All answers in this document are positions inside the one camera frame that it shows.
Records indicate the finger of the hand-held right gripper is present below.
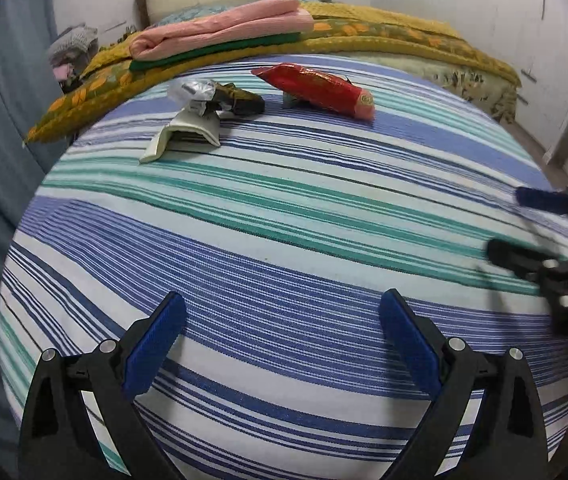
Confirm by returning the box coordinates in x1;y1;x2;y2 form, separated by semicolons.
486;237;565;281
516;186;568;221

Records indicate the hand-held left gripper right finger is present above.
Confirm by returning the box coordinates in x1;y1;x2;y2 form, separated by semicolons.
379;288;550;480

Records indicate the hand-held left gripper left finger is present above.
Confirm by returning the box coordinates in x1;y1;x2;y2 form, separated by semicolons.
16;291;187;480

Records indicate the floral bed sheet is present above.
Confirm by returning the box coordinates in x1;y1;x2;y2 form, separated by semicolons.
374;52;517;126

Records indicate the blue and green striped sheet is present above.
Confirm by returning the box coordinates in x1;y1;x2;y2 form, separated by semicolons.
0;55;568;480

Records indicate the white wardrobe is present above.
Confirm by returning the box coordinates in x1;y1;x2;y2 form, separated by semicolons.
369;0;568;181

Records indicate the cream wrapper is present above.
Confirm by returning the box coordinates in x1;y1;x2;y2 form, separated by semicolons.
139;110;222;163

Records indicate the yellow floral blanket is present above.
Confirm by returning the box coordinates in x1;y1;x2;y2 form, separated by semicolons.
24;2;522;148

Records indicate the red snack packet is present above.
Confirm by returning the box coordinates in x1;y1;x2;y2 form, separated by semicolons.
251;62;376;122

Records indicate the dark olive wrapper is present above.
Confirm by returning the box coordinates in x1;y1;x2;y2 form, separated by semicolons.
204;82;266;118

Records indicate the grey-blue curtain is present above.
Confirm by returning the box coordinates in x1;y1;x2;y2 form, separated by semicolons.
0;0;80;480

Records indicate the folded green cloth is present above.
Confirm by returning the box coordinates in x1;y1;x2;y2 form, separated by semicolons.
129;31;302;72

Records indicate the pile of clothes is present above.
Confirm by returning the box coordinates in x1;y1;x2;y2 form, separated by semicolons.
46;24;100;81

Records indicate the folded pink cloth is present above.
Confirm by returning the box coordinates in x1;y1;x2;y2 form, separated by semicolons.
129;0;315;61

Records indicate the teal patterned pillow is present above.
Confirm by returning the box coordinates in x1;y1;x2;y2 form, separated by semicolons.
151;0;315;28

